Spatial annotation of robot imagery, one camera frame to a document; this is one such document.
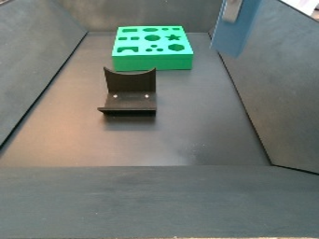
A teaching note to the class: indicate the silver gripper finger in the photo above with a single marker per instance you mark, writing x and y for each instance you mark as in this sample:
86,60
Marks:
230,10

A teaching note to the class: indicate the blue rectangular block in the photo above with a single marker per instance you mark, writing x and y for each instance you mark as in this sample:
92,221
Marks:
229,36

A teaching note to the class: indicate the black curved stand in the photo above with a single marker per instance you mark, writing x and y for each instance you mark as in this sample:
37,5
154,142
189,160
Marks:
130,92

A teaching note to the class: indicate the green foam shape board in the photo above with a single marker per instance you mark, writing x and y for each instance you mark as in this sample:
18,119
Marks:
144,47

